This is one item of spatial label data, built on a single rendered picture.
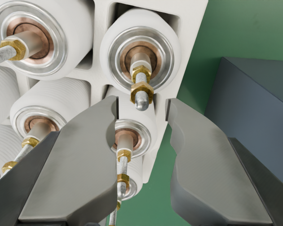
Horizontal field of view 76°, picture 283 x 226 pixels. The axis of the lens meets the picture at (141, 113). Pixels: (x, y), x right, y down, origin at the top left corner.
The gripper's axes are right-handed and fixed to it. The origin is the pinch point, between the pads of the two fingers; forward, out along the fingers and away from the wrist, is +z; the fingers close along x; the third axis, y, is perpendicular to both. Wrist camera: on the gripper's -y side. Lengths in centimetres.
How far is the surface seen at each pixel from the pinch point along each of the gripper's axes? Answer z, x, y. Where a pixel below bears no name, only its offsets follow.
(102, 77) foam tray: 17.1, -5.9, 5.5
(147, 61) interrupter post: 7.6, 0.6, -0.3
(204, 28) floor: 35.1, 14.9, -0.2
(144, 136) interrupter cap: 9.8, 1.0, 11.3
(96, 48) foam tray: 17.1, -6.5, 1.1
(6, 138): 14.9, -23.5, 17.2
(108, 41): 10.1, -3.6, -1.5
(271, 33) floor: 35.2, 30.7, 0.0
